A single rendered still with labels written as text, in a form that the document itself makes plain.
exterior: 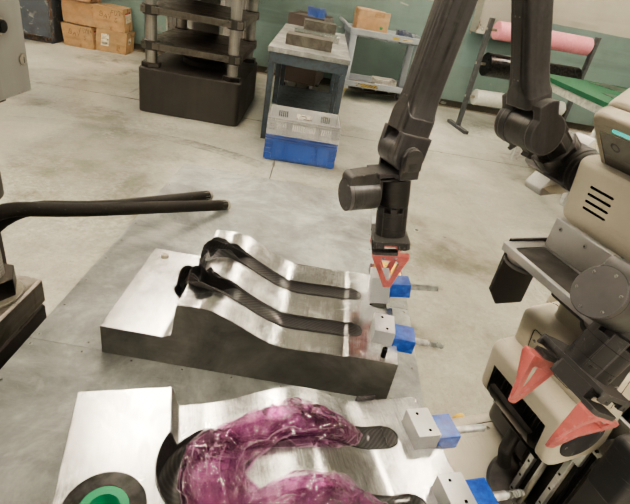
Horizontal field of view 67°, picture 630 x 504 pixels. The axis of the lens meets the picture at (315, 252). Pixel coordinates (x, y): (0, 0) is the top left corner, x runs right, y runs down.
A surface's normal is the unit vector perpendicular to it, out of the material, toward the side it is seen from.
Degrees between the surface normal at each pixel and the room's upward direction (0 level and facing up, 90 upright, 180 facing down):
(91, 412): 0
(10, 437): 0
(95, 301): 0
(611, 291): 64
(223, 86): 90
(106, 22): 84
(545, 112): 87
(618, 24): 90
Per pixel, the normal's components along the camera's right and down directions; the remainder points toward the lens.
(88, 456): 0.17, -0.85
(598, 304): -0.78, -0.34
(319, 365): -0.07, 0.51
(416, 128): 0.30, 0.48
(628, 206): -0.95, 0.14
